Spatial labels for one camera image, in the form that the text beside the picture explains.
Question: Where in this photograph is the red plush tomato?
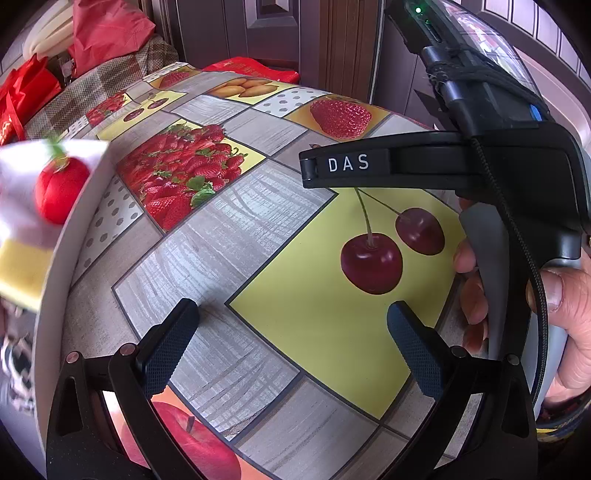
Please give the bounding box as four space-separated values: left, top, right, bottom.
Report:
34 136 92 226

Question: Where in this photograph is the person's right hand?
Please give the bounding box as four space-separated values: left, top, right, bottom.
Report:
452 239 591 398

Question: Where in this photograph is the plaid covered bench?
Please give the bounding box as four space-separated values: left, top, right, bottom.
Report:
23 34 181 139

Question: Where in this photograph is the red tote bag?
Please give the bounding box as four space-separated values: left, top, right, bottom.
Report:
0 55 63 146

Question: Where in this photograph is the fruit print tablecloth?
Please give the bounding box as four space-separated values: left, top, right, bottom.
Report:
23 62 490 480

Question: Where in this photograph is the red plastic bag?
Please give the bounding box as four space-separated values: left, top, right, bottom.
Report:
203 56 301 85

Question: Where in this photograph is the pink-red shopping bag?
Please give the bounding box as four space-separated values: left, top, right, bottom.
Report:
69 0 158 75

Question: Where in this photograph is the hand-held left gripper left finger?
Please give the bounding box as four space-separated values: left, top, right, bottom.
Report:
46 298 201 480

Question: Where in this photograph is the cream ribbed cushion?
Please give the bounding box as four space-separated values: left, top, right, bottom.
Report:
23 0 77 58

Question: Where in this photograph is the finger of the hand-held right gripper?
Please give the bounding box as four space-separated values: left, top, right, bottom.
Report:
299 130 462 191

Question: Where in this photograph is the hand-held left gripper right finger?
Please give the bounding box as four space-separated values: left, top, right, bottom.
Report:
387 300 539 480

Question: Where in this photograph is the brown door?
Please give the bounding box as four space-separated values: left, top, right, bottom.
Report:
143 0 591 153

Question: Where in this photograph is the white shallow box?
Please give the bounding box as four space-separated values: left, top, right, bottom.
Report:
0 138 114 480

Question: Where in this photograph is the black braided cable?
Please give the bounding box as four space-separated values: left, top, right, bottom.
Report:
468 136 550 411

